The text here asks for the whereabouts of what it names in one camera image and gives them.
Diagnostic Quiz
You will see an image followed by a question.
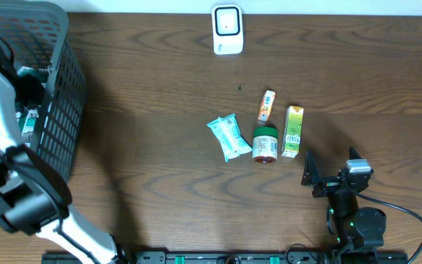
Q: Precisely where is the green 3M package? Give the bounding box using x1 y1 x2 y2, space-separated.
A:
16 67 51 147

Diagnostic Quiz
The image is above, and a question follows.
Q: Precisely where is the mint green wipes pack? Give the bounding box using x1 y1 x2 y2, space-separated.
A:
207 114 252 162

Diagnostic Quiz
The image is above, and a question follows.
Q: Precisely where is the green yellow juice carton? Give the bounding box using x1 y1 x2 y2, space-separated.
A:
281 106 304 158

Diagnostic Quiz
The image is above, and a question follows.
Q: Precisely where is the white barcode scanner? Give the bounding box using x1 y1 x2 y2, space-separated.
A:
211 4 244 55

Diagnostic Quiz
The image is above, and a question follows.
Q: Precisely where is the small orange box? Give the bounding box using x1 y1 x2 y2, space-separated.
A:
257 90 276 122

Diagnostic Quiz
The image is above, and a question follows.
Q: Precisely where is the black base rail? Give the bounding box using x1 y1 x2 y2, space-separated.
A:
41 251 408 264

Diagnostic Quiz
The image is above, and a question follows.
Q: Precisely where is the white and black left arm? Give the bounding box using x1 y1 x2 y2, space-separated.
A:
0 37 130 263

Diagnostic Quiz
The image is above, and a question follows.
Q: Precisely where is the dark grey plastic mesh basket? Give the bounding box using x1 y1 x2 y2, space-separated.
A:
0 1 87 180

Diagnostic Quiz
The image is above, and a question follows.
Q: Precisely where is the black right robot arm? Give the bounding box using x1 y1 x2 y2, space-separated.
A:
301 147 386 264

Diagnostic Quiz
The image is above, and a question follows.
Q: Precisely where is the white jar green lid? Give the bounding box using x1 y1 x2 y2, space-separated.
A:
252 127 278 164

